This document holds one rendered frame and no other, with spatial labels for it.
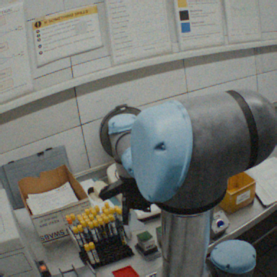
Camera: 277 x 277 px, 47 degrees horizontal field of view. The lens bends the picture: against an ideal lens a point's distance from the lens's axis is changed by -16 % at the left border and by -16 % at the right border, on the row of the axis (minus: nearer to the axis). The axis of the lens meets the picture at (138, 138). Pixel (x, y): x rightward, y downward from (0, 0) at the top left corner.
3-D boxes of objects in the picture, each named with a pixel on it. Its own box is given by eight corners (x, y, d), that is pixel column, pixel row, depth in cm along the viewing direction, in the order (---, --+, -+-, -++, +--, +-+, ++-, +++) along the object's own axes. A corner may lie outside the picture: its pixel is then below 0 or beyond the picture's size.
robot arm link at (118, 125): (110, 128, 87) (103, 116, 94) (118, 169, 91) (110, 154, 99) (143, 120, 88) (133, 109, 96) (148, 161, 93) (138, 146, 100)
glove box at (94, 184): (99, 228, 127) (94, 208, 123) (78, 198, 147) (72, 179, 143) (129, 217, 132) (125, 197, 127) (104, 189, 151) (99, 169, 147)
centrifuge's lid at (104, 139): (95, 112, 140) (91, 108, 147) (107, 172, 148) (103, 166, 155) (148, 99, 145) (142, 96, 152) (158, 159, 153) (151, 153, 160)
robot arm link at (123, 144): (174, 143, 80) (157, 124, 90) (124, 156, 78) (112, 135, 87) (177, 173, 83) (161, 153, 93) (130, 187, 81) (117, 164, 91)
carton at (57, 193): (42, 246, 118) (29, 216, 111) (26, 208, 141) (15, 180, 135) (99, 229, 127) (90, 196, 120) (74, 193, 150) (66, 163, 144)
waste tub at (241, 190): (229, 216, 122) (230, 195, 118) (211, 200, 133) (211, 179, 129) (254, 201, 126) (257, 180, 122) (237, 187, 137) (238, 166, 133)
